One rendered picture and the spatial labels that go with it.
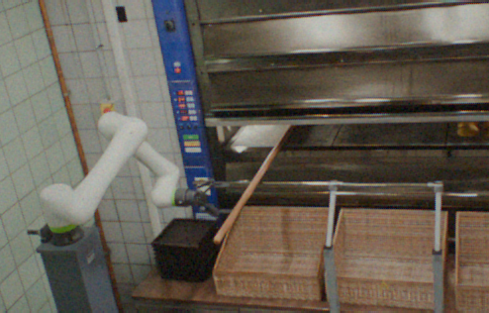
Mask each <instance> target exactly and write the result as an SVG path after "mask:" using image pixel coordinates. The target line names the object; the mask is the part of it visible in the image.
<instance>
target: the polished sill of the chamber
mask: <svg viewBox="0 0 489 313"><path fill-rule="evenodd" d="M273 149H274V147H224V148H223V149H222V157H268V156H269V155H270V153H271V152H272V150H273ZM276 157H489V145H398V146H293V147H281V149H280V150H279V152H278V154H277V155H276Z"/></svg>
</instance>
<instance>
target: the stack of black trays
mask: <svg viewBox="0 0 489 313"><path fill-rule="evenodd" d="M218 223H219V220H203V219H186V218H173V219H172V220H171V221H170V222H169V223H168V224H167V226H166V227H165V228H163V229H162V230H161V231H160V233H159V234H158V235H157V237H156V238H155V239H154V240H153V241H152V242H151V243H150V245H151V246H152V248H154V250H153V252H154V255H156V256H155V257H154V259H156V261H155V262H158V265H157V266H158V269H157V270H158V276H161V278H168V279H177V280H185V281H193V282H202V283H203V281H204V280H205V278H206V277H207V276H208V274H209V273H210V272H211V271H212V270H213V269H214V266H215V264H216V260H217V258H218V256H219V253H220V250H221V248H222V244H223V243H220V244H218V245H216V244H215V243H214V238H215V237H216V235H217V234H218V232H219V230H220V228H217V227H218V226H219V225H217V224H218Z"/></svg>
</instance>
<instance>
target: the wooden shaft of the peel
mask: <svg viewBox="0 0 489 313"><path fill-rule="evenodd" d="M294 127H295V125H289V126H288V129H287V130H286V132H285V133H284V135H283V136H282V138H281V139H280V141H279V142H278V143H277V144H276V146H275V147H274V149H273V150H272V152H271V153H270V155H269V156H268V158H267V161H266V162H265V163H264V164H263V166H262V167H261V169H260V170H259V172H258V173H257V175H256V176H255V178H254V179H253V181H252V182H251V184H250V185H249V186H248V187H247V189H246V192H245V193H244V195H243V197H242V198H241V200H240V201H239V203H238V204H237V205H236V206H235V208H234V209H233V211H232V212H231V214H230V215H229V217H228V218H227V220H226V223H225V224H224V226H223V227H222V228H221V229H220V231H219V232H218V234H217V235H216V237H215V238H214V243H215V244H216V245H218V244H220V243H221V242H222V240H223V238H224V237H225V235H226V232H227V231H228V229H229V228H230V227H231V226H232V224H233V222H234V221H235V219H236V218H237V216H238V215H239V213H240V212H241V210H242V208H243V207H244V205H245V204H246V201H247V200H248V198H249V197H250V195H251V193H252V192H253V190H254V189H255V187H256V186H257V185H258V184H259V182H260V180H261V179H262V177H263V176H264V174H265V173H266V171H267V168H268V166H269V165H270V164H271V163H272V161H273V160H274V158H275V157H276V155H277V154H278V152H279V150H280V149H281V147H282V146H283V144H284V143H285V142H286V141H287V139H288V136H289V134H290V133H291V131H292V130H293V128H294Z"/></svg>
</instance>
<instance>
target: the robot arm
mask: <svg viewBox="0 0 489 313"><path fill-rule="evenodd" d="M98 130H99V132H100V134H101V135H102V136H103V137H104V138H106V139H107V140H108V141H109V142H111V143H110V145H109V146H108V148H107V150H106V151H105V152H104V153H103V155H102V156H101V158H100V159H99V161H98V162H97V163H96V164H95V165H94V166H93V168H92V169H91V172H90V173H89V174H88V175H87V177H86V178H85V179H84V180H83V181H82V183H81V184H80V185H79V186H78V187H76V188H75V190H73V189H72V188H71V187H68V186H66V185H64V184H56V185H52V186H50V187H47V188H44V189H43V190H42V191H41V194H40V198H41V202H42V205H43V209H44V212H45V215H46V218H47V223H46V224H45V225H44V226H43V227H42V228H40V229H38V230H29V231H28V235H33V236H39V237H41V243H47V242H51V244H52V245H54V246H56V247H64V246H69V245H72V244H75V243H77V242H78V241H80V240H81V239H82V238H83V237H84V236H85V232H84V230H83V229H82V228H81V227H80V225H84V224H86V223H88V222H89V220H90V219H91V218H92V216H93V214H94V212H95V210H96V209H97V207H98V205H99V203H100V201H101V199H102V198H103V196H104V194H105V193H106V191H107V189H108V188H109V186H110V185H111V184H112V182H113V181H114V179H115V178H116V175H117V173H118V172H119V171H120V169H121V168H122V167H123V165H124V164H126V162H127V161H128V160H129V159H130V157H133V158H134V159H136V160H137V161H139V162H140V164H143V165H144V166H145V167H146V168H148V169H149V170H150V171H151V172H152V173H153V174H154V175H155V176H156V177H157V180H156V184H155V186H154V188H153V190H152V193H151V195H150V200H151V202H152V204H153V205H154V206H155V207H159V208H165V207H172V206H175V207H188V206H200V207H201V209H200V212H205V213H206V214H208V215H210V216H212V217H215V218H217V219H219V217H220V216H221V215H226V214H231V212H232V211H233V209H220V210H219V209H218V208H216V207H215V206H213V205H211V204H210V203H209V202H208V198H207V194H206V192H207V191H208V190H209V189H210V188H211V187H213V186H214V187H229V184H223V183H222V182H215V180H214V178H211V179H209V180H207V181H205V183H203V184H197V185H196V186H195V187H196V188H197V190H190V188H184V187H176V185H177V182H178V180H179V177H180V170H179V168H178V167H177V165H175V164H174V163H171V162H169V161H168V160H166V159H165V158H163V156H162V155H161V154H160V153H159V152H158V151H156V150H155V149H154V148H153V147H152V146H151V145H150V144H149V143H147V142H146V138H147V125H146V124H145V122H142V121H141V120H140V119H137V118H129V117H125V116H122V115H120V114H117V113H115V112H110V113H106V114H104V115H103V116H102V117H101V118H100V120H99V121H98ZM210 183H212V184H210ZM206 184H210V185H209V186H208V187H207V188H206V189H205V191H203V190H201V188H202V187H203V186H205V185H206ZM206 204H207V205H206ZM205 207H207V208H205ZM208 208H209V209H208Z"/></svg>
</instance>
